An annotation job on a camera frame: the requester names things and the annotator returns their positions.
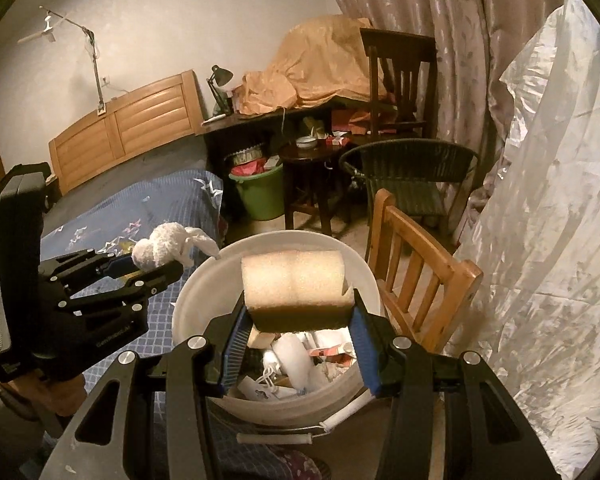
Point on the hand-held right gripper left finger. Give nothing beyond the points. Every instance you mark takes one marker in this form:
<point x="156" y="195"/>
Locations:
<point x="237" y="342"/>

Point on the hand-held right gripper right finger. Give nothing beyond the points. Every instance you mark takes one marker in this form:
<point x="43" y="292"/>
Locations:
<point x="365" y="350"/>

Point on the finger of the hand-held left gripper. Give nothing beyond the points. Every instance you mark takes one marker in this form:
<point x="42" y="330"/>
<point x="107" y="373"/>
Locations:
<point x="150" y="278"/>
<point x="115" y="261"/>

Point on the white tissue wad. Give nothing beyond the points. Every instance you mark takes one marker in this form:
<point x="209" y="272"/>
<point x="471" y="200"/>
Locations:
<point x="160" y="247"/>

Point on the white plastic bucket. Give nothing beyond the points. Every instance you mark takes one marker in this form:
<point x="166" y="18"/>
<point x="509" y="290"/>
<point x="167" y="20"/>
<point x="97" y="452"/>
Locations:
<point x="205" y="290"/>

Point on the white foam block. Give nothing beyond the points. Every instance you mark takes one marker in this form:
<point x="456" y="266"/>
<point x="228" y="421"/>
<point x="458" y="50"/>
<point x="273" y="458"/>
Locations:
<point x="295" y="280"/>

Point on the person's left hand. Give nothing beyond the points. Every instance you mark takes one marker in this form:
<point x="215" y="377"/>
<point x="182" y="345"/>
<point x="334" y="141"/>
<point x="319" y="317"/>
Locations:
<point x="55" y="392"/>

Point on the white plastic package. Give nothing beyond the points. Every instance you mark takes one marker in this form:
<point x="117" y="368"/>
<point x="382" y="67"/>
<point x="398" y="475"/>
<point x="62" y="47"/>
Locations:
<point x="295" y="360"/>

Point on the dark grey bed sheet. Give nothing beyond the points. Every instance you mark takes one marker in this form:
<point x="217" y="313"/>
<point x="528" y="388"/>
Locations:
<point x="130" y="170"/>

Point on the light wooden chair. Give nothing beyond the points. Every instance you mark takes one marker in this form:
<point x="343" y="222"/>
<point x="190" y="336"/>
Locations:
<point x="430" y="270"/>

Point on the green plastic bucket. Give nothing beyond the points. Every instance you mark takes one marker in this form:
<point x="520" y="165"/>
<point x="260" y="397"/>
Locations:
<point x="260" y="195"/>

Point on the wooden bed headboard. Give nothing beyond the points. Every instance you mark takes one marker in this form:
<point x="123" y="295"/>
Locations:
<point x="130" y="120"/>

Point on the dark wooden desk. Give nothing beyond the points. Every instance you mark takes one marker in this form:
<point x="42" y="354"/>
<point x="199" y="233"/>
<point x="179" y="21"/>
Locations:
<point x="250" y="127"/>

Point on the dark wicker chair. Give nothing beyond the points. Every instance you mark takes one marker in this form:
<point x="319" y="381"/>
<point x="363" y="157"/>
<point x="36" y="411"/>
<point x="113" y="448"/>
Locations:
<point x="410" y="170"/>

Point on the metal pole stand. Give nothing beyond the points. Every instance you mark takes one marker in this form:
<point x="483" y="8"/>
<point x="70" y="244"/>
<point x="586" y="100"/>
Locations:
<point x="96" y="70"/>

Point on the dark round side table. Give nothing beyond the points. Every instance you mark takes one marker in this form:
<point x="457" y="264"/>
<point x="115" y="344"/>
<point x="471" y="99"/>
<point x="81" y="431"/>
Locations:
<point x="310" y="160"/>

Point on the small white bowl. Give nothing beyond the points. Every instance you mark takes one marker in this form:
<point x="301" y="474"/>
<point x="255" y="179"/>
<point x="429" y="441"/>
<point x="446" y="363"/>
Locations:
<point x="306" y="142"/>

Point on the black desk lamp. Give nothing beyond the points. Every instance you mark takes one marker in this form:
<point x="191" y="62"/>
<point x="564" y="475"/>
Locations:
<point x="220" y="77"/>

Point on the white plastic sheet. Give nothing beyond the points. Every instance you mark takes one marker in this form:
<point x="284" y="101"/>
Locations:
<point x="555" y="235"/>

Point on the white ceiling fan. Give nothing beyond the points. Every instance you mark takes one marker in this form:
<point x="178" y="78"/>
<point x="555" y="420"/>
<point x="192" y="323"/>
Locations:
<point x="42" y="32"/>

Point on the orange cloth cover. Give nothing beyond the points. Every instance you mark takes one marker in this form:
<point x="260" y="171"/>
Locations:
<point x="310" y="60"/>

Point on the dark wooden chair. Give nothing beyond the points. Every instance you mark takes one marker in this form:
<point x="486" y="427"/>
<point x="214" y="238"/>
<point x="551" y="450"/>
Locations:
<point x="400" y="60"/>

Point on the patterned beige curtain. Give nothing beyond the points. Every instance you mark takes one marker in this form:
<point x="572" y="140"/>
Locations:
<point x="455" y="35"/>

